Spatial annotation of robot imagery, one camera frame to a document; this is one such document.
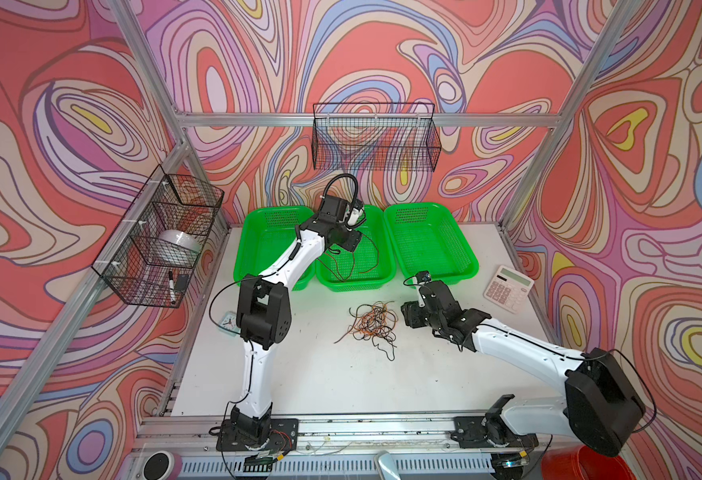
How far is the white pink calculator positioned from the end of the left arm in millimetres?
511

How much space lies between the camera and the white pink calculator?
3.21 ft

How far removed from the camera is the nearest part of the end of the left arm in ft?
2.30
